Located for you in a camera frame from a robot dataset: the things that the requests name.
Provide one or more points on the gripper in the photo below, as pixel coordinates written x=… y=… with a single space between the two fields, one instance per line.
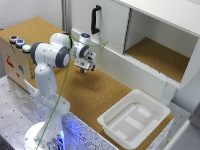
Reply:
x=85 y=62

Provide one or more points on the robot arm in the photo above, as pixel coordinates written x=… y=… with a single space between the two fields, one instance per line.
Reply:
x=46 y=76

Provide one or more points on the white sliding door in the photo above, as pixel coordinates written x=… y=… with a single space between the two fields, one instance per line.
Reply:
x=110 y=23

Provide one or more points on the green button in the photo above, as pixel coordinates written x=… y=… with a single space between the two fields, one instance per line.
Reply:
x=26 y=47

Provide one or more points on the wooden drawer box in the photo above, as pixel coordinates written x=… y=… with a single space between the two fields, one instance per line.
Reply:
x=20 y=43

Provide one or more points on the blue button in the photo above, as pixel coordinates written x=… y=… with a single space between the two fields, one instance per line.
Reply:
x=20 y=42

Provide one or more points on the white plastic box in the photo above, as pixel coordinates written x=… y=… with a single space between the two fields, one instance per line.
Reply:
x=133 y=118

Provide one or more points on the white cabinet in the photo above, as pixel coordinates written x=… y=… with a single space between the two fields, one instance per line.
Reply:
x=160 y=63

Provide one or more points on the red button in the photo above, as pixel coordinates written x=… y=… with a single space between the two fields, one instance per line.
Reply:
x=13 y=38

